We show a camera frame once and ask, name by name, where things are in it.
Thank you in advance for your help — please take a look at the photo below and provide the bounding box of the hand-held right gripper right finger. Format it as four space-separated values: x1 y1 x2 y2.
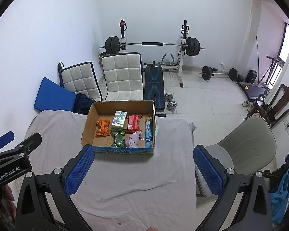
193 145 272 231

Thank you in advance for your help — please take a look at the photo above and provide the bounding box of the blue snack packet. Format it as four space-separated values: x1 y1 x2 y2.
144 117 155 148

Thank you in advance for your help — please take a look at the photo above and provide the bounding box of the long barbell with black plates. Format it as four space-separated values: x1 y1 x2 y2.
99 36 205 57

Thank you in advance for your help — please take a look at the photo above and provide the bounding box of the black rod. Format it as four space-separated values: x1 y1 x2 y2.
57 62 64 87

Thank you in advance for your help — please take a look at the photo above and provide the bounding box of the short barbell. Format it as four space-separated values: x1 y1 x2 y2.
199 65 239 82

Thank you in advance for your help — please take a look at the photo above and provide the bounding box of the white barbell rack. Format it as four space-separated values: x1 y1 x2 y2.
118 19 191 88

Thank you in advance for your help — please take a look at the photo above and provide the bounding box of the person's left hand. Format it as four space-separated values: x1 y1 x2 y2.
0 186 16 222

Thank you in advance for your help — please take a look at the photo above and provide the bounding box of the lilac cloth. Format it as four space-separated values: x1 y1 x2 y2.
125 131 143 148

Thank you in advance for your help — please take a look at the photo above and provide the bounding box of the grey shell chair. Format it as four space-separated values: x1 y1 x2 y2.
195 115 277 198

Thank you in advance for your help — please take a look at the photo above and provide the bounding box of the grey exercise device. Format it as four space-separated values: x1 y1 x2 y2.
160 52 176 68

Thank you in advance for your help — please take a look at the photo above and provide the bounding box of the dark wooden chair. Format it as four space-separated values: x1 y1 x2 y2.
250 84 289 128

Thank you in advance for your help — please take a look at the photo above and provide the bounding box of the orange snack packet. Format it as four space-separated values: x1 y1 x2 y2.
95 120 111 137

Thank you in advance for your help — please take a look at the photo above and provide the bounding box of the white tissue pack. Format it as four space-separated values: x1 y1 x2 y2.
111 111 128 129

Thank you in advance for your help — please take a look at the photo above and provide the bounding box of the dark blue cloth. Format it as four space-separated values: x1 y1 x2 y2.
73 93 95 115

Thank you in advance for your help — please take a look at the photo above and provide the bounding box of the black and blue weight bench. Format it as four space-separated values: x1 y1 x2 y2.
143 63 168 118

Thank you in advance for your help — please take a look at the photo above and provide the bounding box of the black treadmill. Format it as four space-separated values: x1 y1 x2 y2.
236 80 270 101

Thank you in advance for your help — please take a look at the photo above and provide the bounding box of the white quilted chair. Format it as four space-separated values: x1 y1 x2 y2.
101 52 144 101
60 61 103 101

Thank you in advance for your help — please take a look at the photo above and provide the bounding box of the green snack packet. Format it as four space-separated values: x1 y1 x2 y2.
111 129 127 148

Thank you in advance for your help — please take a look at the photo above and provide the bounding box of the blue foam mat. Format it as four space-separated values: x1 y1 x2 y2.
34 77 79 113

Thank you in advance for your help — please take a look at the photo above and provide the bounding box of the red snack packet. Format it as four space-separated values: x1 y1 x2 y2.
126 115 143 134

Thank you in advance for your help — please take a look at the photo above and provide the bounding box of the cardboard box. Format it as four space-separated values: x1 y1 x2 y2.
81 100 157 156

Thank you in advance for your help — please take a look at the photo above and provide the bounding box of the black exercise machine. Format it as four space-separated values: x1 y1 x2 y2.
258 55 285 85

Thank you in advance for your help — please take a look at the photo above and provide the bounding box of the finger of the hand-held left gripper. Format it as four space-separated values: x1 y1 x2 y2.
0 131 15 151
13 132 43 156

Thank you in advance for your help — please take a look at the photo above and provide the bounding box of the black speaker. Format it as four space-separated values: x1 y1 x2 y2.
246 69 258 83

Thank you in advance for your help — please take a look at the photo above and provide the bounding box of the blue garment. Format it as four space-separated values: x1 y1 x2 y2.
270 153 289 224

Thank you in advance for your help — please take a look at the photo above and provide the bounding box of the grey bed sheet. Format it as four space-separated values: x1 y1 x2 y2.
16 109 198 231

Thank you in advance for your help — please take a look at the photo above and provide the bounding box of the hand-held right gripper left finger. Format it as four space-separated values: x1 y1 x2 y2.
14 144 96 231

